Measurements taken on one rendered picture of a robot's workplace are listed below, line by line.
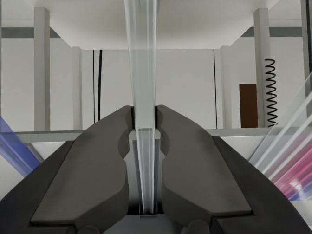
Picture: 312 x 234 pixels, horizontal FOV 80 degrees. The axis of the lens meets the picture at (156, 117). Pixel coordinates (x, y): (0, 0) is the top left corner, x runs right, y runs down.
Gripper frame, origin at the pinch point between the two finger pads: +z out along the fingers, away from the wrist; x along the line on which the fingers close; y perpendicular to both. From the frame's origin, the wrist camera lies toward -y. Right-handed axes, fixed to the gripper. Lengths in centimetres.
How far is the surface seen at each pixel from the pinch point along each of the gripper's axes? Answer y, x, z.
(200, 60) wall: 41, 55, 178
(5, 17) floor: 3, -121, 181
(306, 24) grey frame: -2, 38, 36
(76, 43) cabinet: 7, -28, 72
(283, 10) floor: -3, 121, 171
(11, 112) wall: 82, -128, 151
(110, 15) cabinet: -3, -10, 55
